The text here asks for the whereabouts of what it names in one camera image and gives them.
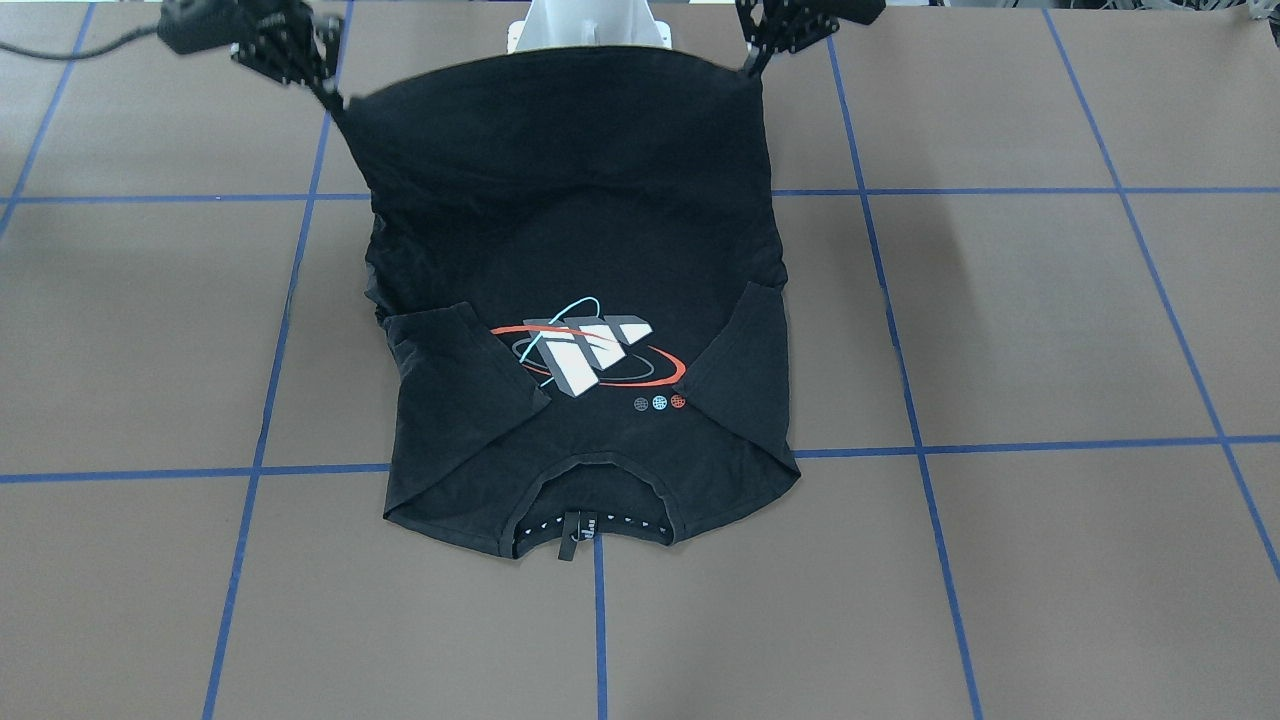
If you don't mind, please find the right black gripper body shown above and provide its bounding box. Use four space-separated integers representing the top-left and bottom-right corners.
157 1 343 85

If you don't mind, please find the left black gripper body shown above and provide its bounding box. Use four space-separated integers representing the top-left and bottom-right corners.
733 1 887 54

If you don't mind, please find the black graphic t-shirt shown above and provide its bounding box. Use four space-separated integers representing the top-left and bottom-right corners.
335 46 800 559

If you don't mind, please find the brown paper table cover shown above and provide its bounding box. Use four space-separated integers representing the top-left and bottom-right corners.
3 1 1277 719

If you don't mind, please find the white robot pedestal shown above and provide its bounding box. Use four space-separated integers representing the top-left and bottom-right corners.
506 1 673 54

